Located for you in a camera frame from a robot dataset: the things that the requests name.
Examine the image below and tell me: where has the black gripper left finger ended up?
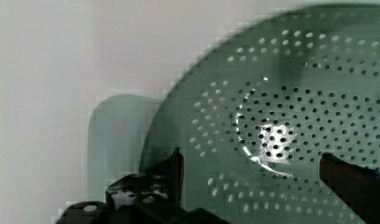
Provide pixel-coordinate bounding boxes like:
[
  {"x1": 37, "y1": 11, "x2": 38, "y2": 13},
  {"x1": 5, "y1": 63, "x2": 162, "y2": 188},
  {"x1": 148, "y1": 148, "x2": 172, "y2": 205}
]
[{"x1": 106, "y1": 147, "x2": 184, "y2": 209}]

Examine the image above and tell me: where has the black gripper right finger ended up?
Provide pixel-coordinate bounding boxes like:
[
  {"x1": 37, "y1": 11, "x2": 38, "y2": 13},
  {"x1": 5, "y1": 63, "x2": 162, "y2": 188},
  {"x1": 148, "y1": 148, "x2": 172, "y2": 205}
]
[{"x1": 318, "y1": 153, "x2": 380, "y2": 224}]

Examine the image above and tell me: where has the green plastic strainer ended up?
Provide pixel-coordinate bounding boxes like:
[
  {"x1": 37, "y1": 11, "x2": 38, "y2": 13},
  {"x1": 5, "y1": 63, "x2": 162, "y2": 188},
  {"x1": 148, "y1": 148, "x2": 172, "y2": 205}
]
[{"x1": 88, "y1": 3, "x2": 380, "y2": 224}]

